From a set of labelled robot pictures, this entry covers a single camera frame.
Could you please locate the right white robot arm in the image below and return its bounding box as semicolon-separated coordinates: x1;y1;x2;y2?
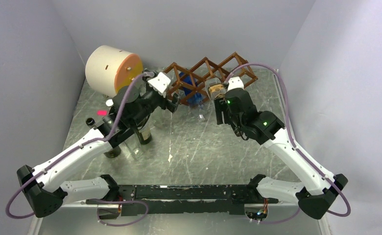
212;88;351;220

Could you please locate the brown wooden wine rack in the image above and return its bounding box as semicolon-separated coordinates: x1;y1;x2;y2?
163;52;248;107

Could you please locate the small clear glass bottle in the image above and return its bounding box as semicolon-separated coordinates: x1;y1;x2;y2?
124;136;144;160

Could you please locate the olive wine bottle gold label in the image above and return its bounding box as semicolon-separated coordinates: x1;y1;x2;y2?
85;117;121;159

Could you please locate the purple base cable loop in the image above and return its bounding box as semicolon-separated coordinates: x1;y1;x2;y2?
96;200;149;228

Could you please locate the blue square glass bottle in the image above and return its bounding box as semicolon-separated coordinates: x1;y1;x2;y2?
178;71;208;122

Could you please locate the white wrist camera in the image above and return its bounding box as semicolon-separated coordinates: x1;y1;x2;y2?
227;76;244;91
147;72;171;97

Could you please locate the cream and orange cylinder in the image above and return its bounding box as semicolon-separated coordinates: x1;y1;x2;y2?
85;45;143;97

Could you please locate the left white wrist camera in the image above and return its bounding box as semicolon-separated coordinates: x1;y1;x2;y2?
147;72;171;97

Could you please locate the clear bottle black gold cap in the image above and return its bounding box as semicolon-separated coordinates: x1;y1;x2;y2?
205;77;226;101

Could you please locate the dark green wine bottle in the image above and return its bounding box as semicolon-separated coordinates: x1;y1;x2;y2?
135;116;152;145

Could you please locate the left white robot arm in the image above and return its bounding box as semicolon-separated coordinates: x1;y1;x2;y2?
17;85;179;218

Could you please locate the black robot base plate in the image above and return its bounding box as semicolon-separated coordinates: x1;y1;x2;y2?
102;185;278;216

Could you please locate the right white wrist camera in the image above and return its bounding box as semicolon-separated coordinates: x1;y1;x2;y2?
227;76;244;91

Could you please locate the aluminium frame rail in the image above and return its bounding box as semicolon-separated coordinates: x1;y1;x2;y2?
29;200;331;235

